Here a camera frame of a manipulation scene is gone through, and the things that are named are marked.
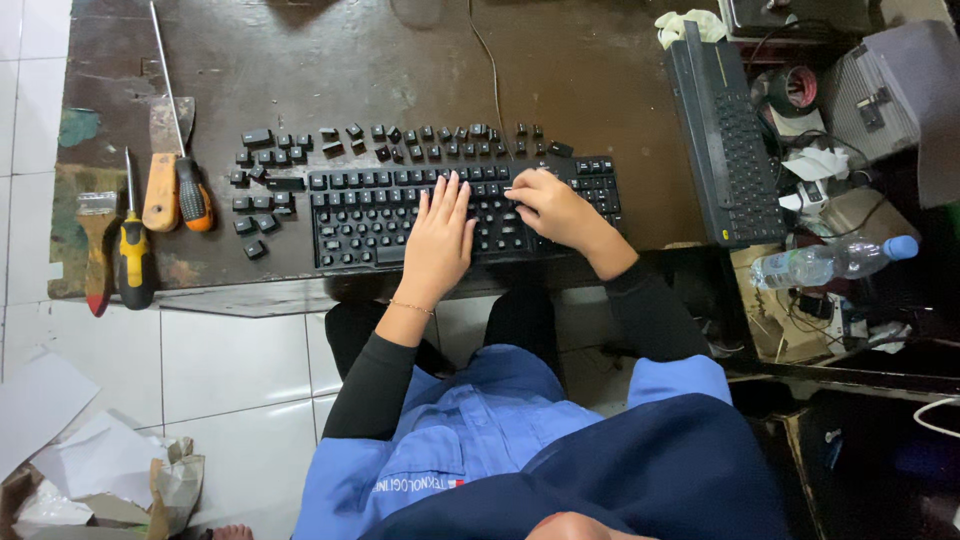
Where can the dark blue headscarf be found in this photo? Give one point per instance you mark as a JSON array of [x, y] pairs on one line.
[[660, 472]]

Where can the wooden paintbrush with red tip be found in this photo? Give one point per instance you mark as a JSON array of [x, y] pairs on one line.
[[98, 247]]

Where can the black tape roll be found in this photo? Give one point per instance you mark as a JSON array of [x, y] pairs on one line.
[[795, 90]]

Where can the white power adapter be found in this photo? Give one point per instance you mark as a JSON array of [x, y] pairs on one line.
[[806, 199]]

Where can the black trousers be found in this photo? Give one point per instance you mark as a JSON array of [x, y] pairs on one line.
[[525, 322]]

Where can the person's left hand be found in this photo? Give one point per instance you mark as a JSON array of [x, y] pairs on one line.
[[435, 247]]

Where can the grey metal case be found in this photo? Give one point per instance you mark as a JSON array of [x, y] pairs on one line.
[[885, 97]]

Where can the black keyboard with missing keycaps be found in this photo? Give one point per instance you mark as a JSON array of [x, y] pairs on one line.
[[360, 225]]

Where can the blue work shirt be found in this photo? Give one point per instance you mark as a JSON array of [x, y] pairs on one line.
[[457, 442]]

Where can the yellow black screwdriver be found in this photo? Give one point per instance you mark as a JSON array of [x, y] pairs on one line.
[[135, 259]]

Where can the person's right fingers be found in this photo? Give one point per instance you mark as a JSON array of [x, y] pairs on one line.
[[529, 196]]

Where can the clear water bottle blue cap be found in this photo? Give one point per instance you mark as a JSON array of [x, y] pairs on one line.
[[817, 264]]

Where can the heap of papers and cardboard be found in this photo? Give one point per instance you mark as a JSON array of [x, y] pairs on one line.
[[90, 472]]

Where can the crumpled white cloth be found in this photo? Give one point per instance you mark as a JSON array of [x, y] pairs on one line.
[[686, 26]]

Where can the person's right hand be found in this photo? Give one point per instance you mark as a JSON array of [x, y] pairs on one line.
[[570, 221]]

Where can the crumpled white paper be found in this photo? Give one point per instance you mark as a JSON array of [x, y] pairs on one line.
[[816, 163]]

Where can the black complete keyboard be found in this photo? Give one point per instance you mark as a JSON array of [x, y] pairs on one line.
[[727, 142]]

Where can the person's foot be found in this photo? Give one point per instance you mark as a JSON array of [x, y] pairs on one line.
[[232, 532]]

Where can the black device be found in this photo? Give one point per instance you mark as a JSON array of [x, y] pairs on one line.
[[795, 16]]

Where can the group of loose black keycaps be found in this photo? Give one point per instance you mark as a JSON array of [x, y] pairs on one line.
[[259, 180]]

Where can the orange black long screwdriver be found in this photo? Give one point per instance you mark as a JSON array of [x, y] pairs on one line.
[[193, 195]]

